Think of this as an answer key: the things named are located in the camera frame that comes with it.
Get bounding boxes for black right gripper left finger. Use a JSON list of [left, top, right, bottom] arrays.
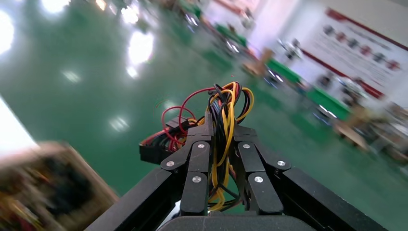
[[85, 111, 214, 231]]

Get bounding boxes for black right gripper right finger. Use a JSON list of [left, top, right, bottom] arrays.
[[234, 126, 388, 231]]

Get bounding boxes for silver power supply coloured wires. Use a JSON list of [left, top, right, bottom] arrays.
[[139, 81, 255, 213]]

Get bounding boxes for cardboard box with dividers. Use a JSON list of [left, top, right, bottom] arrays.
[[0, 141, 119, 231]]

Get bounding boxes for white wall poster red stripe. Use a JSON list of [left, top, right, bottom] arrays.
[[280, 6, 408, 100]]

